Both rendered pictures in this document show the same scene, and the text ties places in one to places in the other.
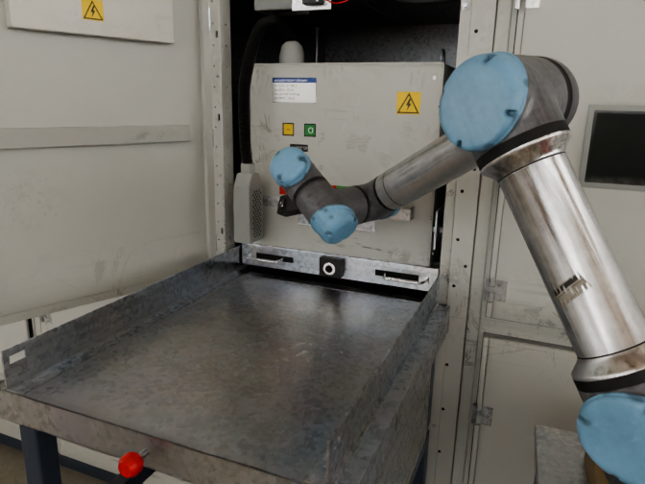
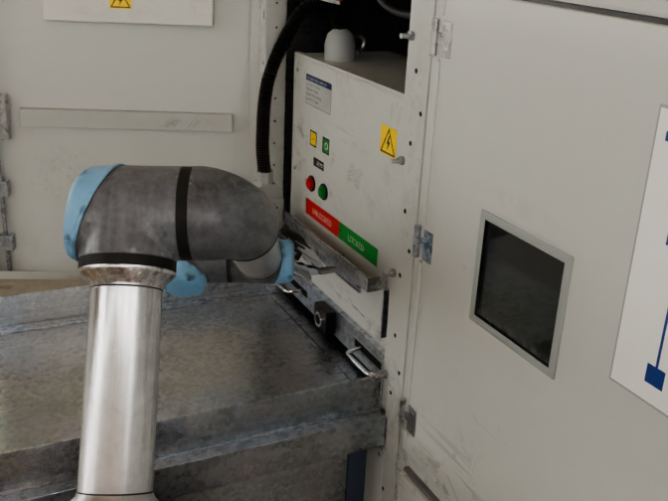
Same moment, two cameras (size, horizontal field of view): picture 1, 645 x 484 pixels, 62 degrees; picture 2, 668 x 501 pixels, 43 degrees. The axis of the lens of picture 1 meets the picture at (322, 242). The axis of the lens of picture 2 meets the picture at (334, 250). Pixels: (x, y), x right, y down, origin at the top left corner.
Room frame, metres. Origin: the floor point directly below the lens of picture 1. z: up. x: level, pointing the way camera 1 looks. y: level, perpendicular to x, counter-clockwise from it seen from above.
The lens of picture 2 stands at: (0.14, -1.06, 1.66)
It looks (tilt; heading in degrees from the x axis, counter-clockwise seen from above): 21 degrees down; 41
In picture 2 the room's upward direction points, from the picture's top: 3 degrees clockwise
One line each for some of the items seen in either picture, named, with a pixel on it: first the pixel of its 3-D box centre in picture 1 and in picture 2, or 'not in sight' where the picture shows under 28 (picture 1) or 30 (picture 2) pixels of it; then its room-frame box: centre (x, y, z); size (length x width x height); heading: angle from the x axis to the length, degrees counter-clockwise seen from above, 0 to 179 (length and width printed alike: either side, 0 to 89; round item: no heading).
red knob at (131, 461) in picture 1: (135, 460); not in sight; (0.64, 0.25, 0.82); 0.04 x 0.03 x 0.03; 158
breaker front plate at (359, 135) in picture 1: (336, 167); (339, 199); (1.32, -0.03, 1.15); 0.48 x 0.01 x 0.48; 68
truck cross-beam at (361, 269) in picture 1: (336, 263); (340, 315); (1.34, -0.04, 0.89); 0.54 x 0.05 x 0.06; 68
